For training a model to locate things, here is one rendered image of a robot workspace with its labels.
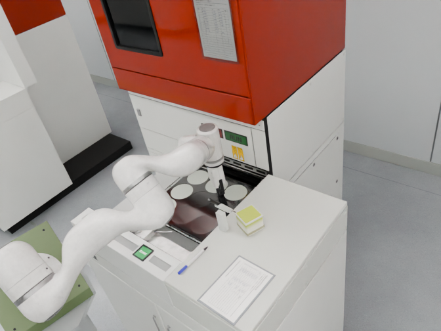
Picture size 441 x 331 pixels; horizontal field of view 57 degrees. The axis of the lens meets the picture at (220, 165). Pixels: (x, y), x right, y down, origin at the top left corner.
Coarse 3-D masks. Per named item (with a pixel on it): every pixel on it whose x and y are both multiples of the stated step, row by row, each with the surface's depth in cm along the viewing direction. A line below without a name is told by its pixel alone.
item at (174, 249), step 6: (156, 234) 162; (150, 240) 160; (156, 240) 159; (162, 240) 159; (168, 240) 158; (156, 246) 157; (162, 246) 156; (168, 246) 156; (174, 246) 155; (180, 246) 155; (168, 252) 154; (174, 252) 153; (180, 252) 153; (186, 252) 152; (180, 258) 150
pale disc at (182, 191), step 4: (184, 184) 182; (176, 188) 180; (180, 188) 179; (184, 188) 179; (188, 188) 179; (192, 188) 178; (172, 192) 178; (176, 192) 178; (180, 192) 177; (184, 192) 177; (188, 192) 176; (172, 196) 176; (176, 196) 176; (180, 196) 175; (184, 196) 175
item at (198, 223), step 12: (204, 168) 188; (180, 180) 184; (228, 180) 179; (168, 192) 179; (192, 192) 176; (204, 192) 175; (180, 204) 171; (192, 204) 170; (204, 204) 169; (228, 204) 166; (180, 216) 165; (192, 216) 164; (204, 216) 163; (216, 216) 162; (180, 228) 160; (192, 228) 159; (204, 228) 158
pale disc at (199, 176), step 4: (196, 172) 187; (200, 172) 187; (204, 172) 186; (188, 176) 186; (192, 176) 185; (196, 176) 185; (200, 176) 184; (204, 176) 184; (208, 176) 183; (188, 180) 183; (192, 180) 183; (196, 180) 182; (200, 180) 182; (204, 180) 181; (192, 184) 181; (196, 184) 180
